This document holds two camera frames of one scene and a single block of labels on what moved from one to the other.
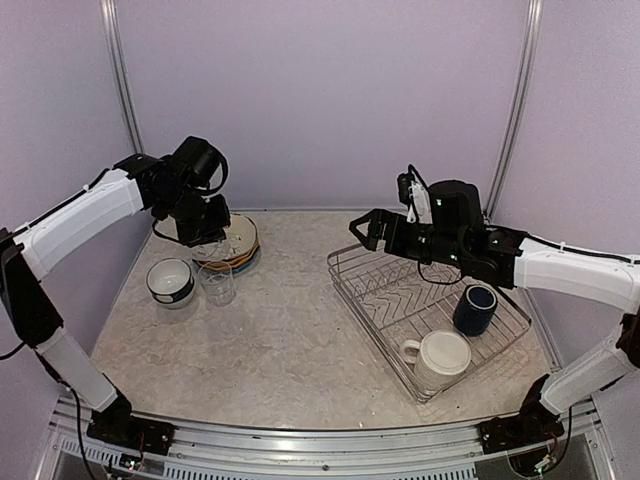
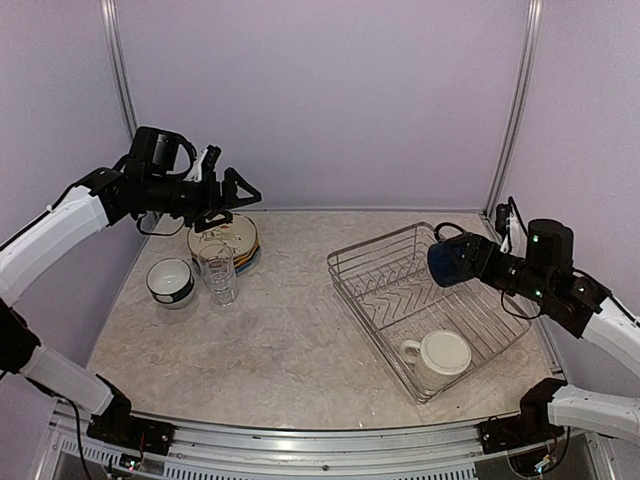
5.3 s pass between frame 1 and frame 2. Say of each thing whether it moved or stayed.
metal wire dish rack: stayed
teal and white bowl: stayed
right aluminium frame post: stayed
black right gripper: moved
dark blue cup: moved
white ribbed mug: stayed
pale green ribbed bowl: stayed
